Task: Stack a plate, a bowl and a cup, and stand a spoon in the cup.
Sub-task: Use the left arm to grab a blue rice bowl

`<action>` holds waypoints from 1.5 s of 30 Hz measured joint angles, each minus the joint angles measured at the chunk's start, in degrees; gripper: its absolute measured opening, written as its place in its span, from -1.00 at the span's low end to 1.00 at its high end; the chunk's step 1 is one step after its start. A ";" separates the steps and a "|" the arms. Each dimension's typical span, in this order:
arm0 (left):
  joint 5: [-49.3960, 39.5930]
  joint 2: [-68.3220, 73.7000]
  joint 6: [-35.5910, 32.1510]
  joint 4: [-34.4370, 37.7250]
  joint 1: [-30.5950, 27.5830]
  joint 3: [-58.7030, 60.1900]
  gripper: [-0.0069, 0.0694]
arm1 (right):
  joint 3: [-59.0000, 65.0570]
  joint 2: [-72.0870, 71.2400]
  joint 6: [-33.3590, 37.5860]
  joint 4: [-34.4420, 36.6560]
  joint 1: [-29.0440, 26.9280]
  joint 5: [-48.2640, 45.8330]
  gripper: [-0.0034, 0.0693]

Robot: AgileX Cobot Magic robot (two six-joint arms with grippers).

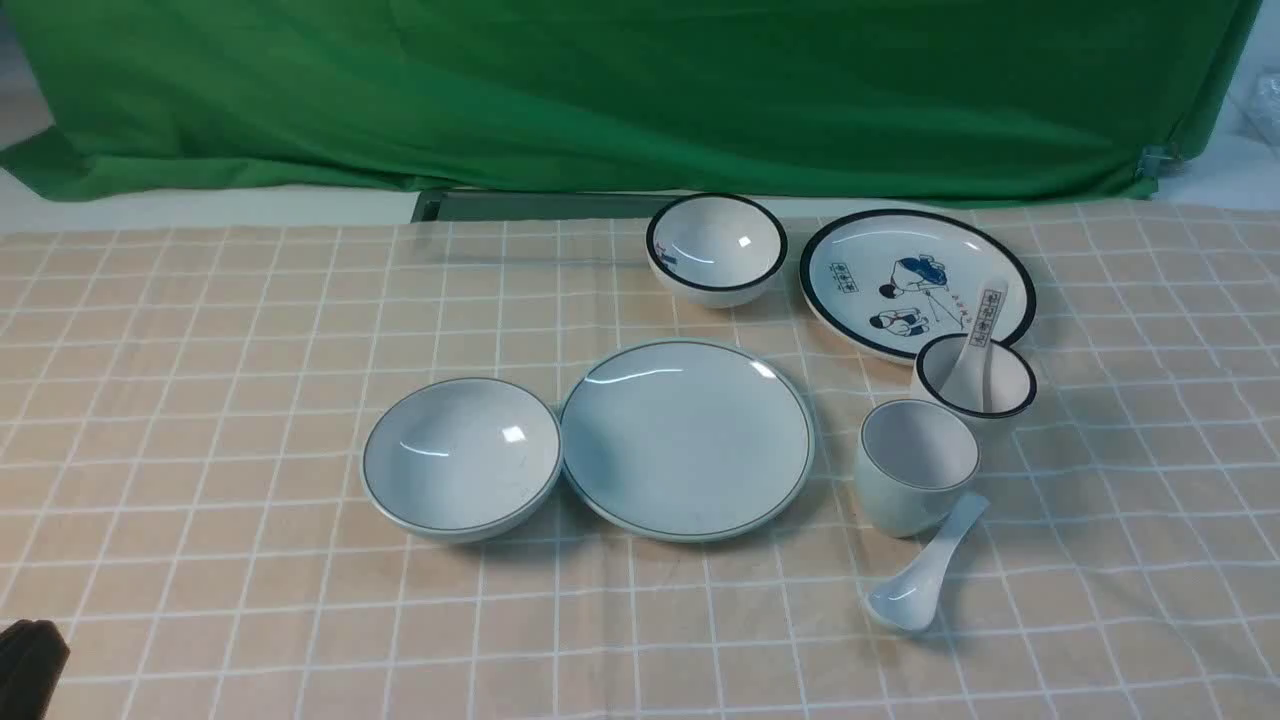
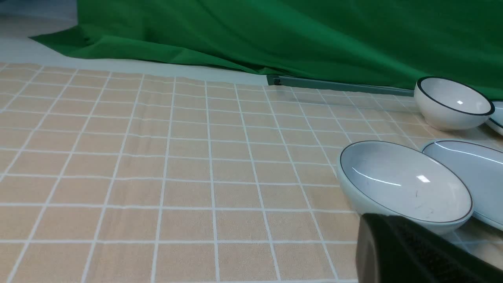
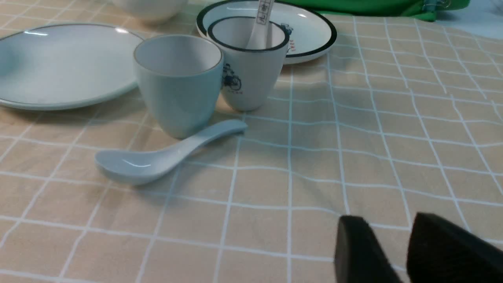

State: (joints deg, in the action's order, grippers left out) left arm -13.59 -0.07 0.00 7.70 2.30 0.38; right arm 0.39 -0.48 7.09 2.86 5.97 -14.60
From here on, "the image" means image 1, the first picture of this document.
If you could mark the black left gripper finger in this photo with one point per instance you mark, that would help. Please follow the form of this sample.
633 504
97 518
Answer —
33 656

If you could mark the pale blue wide bowl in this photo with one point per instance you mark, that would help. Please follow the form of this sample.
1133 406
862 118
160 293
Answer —
463 461

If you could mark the pale blue ceramic spoon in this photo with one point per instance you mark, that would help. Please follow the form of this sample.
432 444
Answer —
908 602

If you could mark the pale blue cup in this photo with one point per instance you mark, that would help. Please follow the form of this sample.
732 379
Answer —
913 462

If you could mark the pale blue flat plate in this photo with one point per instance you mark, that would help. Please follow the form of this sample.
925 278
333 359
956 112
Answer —
687 441

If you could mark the white bowl with black rim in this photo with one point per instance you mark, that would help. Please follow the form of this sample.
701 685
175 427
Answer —
716 250

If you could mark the illustrated plate with black rim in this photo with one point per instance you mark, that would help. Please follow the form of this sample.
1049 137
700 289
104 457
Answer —
890 280

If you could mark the green backdrop cloth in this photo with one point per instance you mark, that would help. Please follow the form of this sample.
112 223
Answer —
963 102

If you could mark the small black-rimmed white cup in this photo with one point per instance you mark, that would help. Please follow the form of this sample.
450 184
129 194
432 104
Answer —
1011 387

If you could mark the metal backdrop clamp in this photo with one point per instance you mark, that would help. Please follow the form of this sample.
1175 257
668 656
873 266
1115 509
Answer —
1157 161

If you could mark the white spoon with printed handle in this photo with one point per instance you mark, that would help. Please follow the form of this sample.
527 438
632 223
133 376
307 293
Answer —
967 385

